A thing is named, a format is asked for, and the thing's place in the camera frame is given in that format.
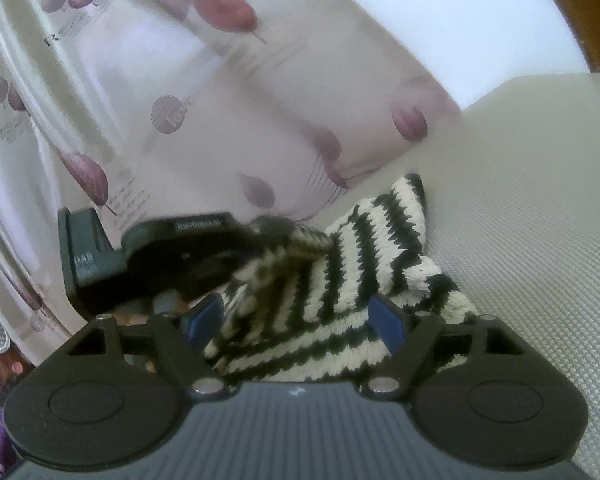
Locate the black and cream striped knit sweater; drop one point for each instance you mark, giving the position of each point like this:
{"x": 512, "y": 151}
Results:
{"x": 350, "y": 265}

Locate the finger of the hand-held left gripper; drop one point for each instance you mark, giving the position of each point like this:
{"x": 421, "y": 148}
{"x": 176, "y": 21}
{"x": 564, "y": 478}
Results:
{"x": 272, "y": 232}

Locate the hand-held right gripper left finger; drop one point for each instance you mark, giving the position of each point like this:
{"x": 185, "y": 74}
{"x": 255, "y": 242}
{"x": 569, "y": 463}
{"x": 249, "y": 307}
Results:
{"x": 204, "y": 317}

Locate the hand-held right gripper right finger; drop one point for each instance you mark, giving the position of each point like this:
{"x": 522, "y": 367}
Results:
{"x": 387, "y": 322}

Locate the leaf print curtain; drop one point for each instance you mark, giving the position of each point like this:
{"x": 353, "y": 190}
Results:
{"x": 180, "y": 85}

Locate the person's left hand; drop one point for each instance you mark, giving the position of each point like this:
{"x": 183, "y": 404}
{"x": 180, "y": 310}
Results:
{"x": 130, "y": 319}

